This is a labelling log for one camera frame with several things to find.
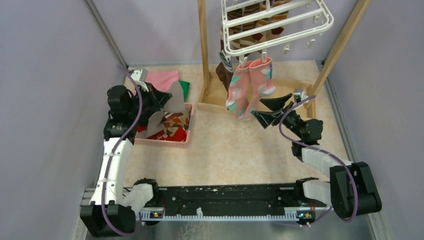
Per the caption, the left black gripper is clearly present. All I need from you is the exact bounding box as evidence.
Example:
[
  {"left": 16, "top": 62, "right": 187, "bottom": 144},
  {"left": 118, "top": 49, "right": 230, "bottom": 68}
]
[{"left": 127, "top": 81, "right": 172, "bottom": 118}]

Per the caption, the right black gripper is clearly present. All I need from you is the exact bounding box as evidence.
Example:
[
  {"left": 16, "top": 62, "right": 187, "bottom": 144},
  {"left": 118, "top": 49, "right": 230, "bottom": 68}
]
[{"left": 251, "top": 93, "right": 304, "bottom": 140}]

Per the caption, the grey brown sock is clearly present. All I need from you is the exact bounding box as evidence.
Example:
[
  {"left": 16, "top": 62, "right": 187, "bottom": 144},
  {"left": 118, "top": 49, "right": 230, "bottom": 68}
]
[{"left": 136, "top": 80, "right": 185, "bottom": 139}]

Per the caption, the pink patterned sock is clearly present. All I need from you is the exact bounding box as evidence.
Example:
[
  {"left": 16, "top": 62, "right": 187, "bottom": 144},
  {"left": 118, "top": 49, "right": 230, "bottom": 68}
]
[
  {"left": 244, "top": 57, "right": 276, "bottom": 120},
  {"left": 225, "top": 60, "right": 253, "bottom": 119}
]

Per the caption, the dark brown grey-cuffed sock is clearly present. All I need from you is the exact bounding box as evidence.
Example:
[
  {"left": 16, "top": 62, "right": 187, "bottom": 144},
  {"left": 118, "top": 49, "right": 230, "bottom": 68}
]
[{"left": 215, "top": 50, "right": 234, "bottom": 91}]

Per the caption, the white clip hanger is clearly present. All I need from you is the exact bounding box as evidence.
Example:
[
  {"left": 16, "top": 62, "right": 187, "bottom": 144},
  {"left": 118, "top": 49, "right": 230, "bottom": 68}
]
[{"left": 220, "top": 0, "right": 335, "bottom": 62}]

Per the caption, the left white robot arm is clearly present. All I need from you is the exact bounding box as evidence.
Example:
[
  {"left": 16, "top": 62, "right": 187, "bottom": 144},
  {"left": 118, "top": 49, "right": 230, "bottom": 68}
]
[{"left": 80, "top": 83, "right": 173, "bottom": 238}]

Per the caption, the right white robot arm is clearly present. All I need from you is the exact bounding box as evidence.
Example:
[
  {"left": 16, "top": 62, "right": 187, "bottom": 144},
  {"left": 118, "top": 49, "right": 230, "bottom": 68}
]
[{"left": 251, "top": 93, "right": 383, "bottom": 222}]

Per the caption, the wooden hanger stand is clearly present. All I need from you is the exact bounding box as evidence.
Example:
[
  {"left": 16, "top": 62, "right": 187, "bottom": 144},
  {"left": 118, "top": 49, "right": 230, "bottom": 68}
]
[{"left": 197, "top": 0, "right": 370, "bottom": 114}]

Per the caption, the pink towel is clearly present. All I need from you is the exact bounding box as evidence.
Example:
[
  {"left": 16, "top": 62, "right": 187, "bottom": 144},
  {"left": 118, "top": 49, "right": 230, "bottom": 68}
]
[{"left": 145, "top": 70, "right": 180, "bottom": 92}]

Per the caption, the green cloth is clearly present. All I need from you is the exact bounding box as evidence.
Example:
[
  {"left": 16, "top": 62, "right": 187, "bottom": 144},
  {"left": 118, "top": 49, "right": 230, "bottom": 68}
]
[{"left": 179, "top": 80, "right": 191, "bottom": 102}]

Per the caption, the red patterned sock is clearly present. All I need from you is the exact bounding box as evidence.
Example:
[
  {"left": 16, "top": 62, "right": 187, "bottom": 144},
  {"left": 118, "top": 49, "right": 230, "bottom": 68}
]
[{"left": 136, "top": 108, "right": 191, "bottom": 142}]

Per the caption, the pink plastic basket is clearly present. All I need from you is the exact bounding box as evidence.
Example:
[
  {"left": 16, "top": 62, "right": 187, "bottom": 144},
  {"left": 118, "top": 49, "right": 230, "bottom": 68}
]
[{"left": 135, "top": 103, "right": 195, "bottom": 148}]

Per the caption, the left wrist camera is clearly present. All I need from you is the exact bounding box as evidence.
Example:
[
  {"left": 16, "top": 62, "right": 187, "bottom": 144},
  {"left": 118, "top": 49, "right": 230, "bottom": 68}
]
[{"left": 130, "top": 68, "right": 150, "bottom": 92}]

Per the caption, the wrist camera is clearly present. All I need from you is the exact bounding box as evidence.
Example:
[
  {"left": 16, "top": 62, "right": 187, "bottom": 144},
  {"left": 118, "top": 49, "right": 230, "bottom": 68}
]
[
  {"left": 293, "top": 88, "right": 309, "bottom": 104},
  {"left": 130, "top": 68, "right": 150, "bottom": 92}
]

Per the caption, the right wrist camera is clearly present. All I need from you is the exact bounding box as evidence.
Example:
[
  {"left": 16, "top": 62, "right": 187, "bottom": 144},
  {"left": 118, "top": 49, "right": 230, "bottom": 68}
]
[{"left": 293, "top": 88, "right": 309, "bottom": 104}]

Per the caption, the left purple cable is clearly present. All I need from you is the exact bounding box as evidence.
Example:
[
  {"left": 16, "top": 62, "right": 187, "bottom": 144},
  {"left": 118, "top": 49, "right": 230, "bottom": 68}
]
[{"left": 100, "top": 64, "right": 145, "bottom": 238}]

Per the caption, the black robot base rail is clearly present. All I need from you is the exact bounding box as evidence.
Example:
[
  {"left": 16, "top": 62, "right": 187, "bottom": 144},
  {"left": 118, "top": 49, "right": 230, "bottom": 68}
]
[{"left": 141, "top": 183, "right": 327, "bottom": 225}]

